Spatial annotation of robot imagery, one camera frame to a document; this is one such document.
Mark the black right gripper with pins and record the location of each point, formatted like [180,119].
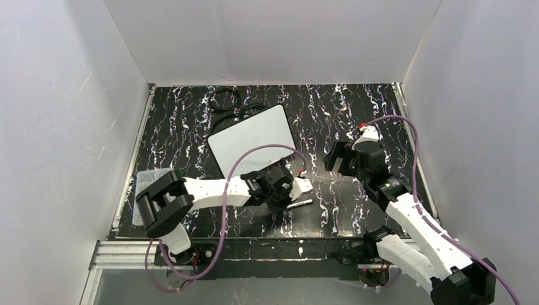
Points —
[341,155]

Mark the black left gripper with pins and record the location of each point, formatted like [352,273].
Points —
[280,190]

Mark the white whiteboard marker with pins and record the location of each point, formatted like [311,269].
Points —
[299,204]

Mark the white whiteboard black frame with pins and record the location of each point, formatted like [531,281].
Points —
[270,126]

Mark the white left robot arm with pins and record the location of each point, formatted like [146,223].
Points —
[165,202]

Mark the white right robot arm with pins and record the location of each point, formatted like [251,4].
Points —
[446,273]

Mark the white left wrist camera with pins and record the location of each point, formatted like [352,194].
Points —
[300,186]

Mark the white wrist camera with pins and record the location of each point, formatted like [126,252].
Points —
[300,186]
[368,133]

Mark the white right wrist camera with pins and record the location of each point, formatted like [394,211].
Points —
[368,133]

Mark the aluminium table edge rail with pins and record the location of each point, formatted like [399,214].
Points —
[402,105]

